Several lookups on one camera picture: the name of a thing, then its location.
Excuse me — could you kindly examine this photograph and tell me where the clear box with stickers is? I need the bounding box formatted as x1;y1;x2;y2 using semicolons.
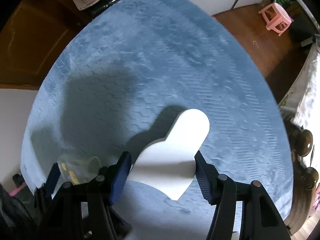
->
57;154;102;185

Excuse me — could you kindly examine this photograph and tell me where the white heart-shaped box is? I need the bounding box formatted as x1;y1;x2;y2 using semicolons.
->
127;109;210;201

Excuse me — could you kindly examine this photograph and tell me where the black chalkboard eraser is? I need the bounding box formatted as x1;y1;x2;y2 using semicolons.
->
12;173;24;188

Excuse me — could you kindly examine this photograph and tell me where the blue fluffy table cover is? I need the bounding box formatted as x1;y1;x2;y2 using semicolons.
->
19;0;295;240

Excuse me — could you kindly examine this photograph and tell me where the pink plastic stool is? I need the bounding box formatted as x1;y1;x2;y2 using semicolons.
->
258;3;293;36

